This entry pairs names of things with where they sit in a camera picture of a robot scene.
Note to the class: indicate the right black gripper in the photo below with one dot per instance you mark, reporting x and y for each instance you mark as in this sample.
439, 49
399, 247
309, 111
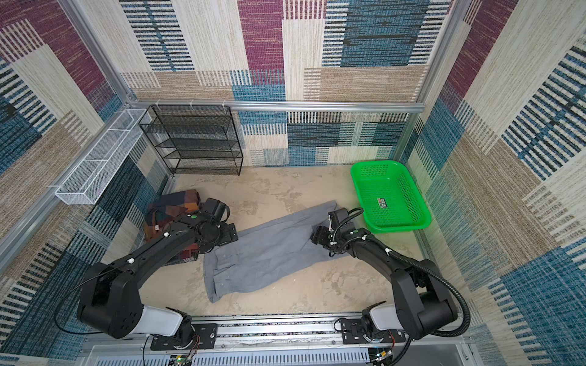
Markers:
320, 237

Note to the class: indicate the grey long sleeve shirt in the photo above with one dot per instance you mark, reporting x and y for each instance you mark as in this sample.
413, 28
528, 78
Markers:
264, 254

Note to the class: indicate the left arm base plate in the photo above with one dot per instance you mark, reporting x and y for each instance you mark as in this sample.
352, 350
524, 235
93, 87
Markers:
201, 336

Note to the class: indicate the aluminium rail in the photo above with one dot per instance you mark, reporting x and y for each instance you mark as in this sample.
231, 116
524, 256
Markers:
241, 334
354, 107

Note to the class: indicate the aluminium front rail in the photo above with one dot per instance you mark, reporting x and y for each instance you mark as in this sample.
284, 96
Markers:
241, 334

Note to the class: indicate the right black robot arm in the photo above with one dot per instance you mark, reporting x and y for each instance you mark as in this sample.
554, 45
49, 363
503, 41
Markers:
424, 302

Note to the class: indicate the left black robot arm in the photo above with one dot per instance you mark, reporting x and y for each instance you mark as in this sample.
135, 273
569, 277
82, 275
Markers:
110, 293

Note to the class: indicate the green plastic basket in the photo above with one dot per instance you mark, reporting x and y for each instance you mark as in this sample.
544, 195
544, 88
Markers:
389, 197

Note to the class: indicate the black wire shelf rack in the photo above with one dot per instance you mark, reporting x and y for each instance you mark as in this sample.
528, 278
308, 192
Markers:
200, 140

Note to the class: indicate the aluminium back rail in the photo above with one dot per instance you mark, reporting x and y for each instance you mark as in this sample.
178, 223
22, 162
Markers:
354, 107

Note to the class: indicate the white wire mesh tray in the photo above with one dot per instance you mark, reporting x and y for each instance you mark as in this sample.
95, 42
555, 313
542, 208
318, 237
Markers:
93, 174

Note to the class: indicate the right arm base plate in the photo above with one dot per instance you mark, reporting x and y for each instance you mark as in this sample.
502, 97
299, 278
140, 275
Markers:
362, 331

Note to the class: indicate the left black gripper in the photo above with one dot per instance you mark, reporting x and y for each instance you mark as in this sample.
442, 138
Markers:
228, 236

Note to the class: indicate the folded plaid flannel shirt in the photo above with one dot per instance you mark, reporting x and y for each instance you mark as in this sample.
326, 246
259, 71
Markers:
166, 209

